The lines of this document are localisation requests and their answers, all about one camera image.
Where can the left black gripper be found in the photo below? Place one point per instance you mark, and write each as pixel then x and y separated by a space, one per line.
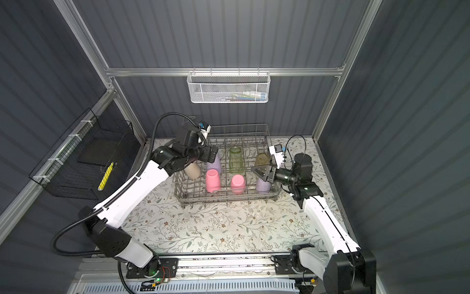
pixel 210 154

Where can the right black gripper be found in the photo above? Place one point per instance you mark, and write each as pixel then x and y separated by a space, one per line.
pixel 272 174

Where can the yellow transparent glass cup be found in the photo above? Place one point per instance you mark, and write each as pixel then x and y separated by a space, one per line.
pixel 262 159

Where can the large purple plastic cup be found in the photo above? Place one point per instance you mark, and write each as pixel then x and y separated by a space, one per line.
pixel 216 165

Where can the small purple plastic cup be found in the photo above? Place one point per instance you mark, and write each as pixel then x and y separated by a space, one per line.
pixel 263 187

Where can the beige plastic cup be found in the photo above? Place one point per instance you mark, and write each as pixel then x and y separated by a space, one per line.
pixel 193 171

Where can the pink plastic cup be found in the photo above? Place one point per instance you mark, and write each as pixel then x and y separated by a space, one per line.
pixel 213 181
pixel 238 184

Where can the green transparent glass cup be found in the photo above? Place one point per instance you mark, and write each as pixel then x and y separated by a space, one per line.
pixel 236 160

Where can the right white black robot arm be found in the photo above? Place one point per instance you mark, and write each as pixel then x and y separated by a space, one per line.
pixel 309 197

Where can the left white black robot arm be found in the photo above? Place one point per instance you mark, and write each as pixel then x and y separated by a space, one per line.
pixel 104 228

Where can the tubes in white basket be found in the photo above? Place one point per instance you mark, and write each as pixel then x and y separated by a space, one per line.
pixel 247 96

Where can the yellow brush in basket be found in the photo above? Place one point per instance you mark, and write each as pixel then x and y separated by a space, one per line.
pixel 105 177

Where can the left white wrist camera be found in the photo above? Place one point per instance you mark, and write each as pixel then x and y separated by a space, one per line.
pixel 205 128

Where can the grey wire dish rack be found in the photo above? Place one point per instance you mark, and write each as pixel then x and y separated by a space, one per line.
pixel 253 139

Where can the white mesh wall basket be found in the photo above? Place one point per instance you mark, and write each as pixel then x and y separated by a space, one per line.
pixel 207 87

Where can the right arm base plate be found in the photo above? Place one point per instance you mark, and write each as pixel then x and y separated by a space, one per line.
pixel 290 264

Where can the aluminium front rail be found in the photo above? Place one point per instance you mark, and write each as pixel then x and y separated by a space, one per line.
pixel 227 265

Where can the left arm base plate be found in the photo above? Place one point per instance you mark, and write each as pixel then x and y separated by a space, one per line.
pixel 157 268

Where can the black wire wall basket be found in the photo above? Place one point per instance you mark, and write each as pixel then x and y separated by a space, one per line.
pixel 76 168

